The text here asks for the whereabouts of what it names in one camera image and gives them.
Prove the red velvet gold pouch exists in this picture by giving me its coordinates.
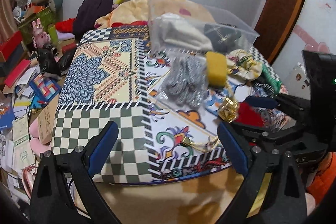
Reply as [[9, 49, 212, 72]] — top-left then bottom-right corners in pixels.
[[218, 97, 264, 127]]

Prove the white soft cloth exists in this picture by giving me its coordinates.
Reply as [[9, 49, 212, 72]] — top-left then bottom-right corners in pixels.
[[155, 13, 214, 52]]

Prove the black chain-trimmed pouch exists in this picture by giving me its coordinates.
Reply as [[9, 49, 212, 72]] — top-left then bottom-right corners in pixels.
[[204, 24, 242, 54]]

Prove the green striped fabric item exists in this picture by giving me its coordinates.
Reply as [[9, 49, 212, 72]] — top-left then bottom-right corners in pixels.
[[252, 64, 282, 98]]

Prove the floral fabric scrunchie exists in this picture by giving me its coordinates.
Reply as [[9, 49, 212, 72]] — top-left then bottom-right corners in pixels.
[[226, 49, 263, 81]]

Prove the yellow sponge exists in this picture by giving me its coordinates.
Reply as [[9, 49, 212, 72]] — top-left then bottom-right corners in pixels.
[[206, 51, 227, 88]]

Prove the patterned checkered tablecloth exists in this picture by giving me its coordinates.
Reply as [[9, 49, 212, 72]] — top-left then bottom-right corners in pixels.
[[51, 24, 292, 185]]

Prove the colourful blue pencil case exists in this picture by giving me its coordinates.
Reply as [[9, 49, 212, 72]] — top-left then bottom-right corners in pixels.
[[29, 74, 61, 103]]

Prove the black plastic bag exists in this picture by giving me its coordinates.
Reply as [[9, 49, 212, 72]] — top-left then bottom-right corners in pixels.
[[37, 48, 76, 80]]

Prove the clear plastic storage box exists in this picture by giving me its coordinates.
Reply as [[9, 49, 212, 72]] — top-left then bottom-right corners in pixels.
[[147, 5, 259, 53]]

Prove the red thermos bottle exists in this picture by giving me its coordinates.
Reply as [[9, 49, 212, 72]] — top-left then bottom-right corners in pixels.
[[62, 42, 77, 55]]

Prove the red gift box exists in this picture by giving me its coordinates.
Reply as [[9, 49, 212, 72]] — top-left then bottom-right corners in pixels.
[[0, 31, 23, 63]]

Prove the pink rabbit figurine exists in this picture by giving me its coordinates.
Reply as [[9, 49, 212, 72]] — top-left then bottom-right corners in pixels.
[[32, 18, 51, 48]]

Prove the green bottle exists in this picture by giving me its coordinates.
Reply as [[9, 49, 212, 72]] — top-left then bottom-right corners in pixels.
[[48, 24, 59, 47]]

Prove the beige fleece blanket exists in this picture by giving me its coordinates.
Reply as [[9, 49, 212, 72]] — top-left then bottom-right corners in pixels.
[[94, 0, 215, 29]]

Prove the green cardboard box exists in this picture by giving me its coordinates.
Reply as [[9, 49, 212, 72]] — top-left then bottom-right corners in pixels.
[[18, 7, 58, 44]]

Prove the dark purple jacket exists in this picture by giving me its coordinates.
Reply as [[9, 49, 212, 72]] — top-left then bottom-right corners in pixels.
[[72, 0, 113, 41]]

